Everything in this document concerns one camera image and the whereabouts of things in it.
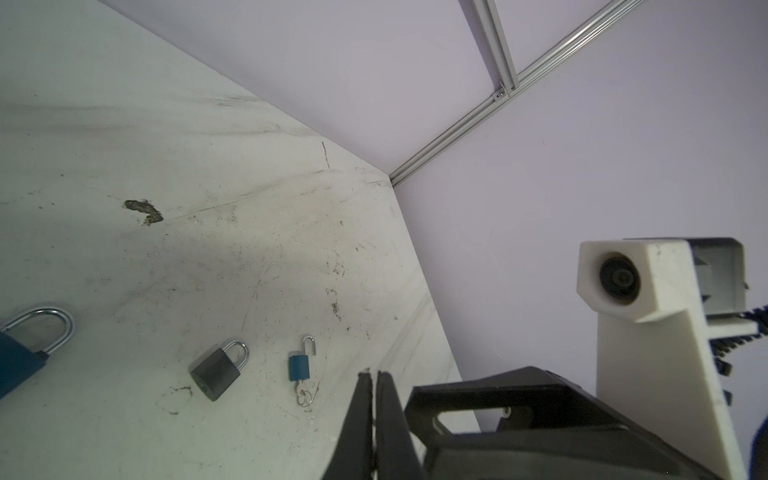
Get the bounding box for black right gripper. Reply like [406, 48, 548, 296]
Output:
[405, 367, 719, 479]

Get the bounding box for blue padlock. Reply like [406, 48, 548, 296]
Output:
[1, 306, 76, 398]
[288, 335, 316, 383]

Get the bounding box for aluminium frame profiles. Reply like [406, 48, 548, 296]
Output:
[389, 0, 643, 187]

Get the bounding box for small grey padlock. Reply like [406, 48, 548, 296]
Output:
[190, 340, 250, 402]

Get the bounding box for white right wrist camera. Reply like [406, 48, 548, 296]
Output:
[577, 238, 759, 479]

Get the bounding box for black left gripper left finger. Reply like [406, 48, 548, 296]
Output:
[322, 372, 374, 480]

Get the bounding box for silver key with ring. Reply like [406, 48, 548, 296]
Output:
[295, 380, 314, 408]

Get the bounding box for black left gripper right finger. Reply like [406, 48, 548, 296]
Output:
[375, 371, 427, 480]

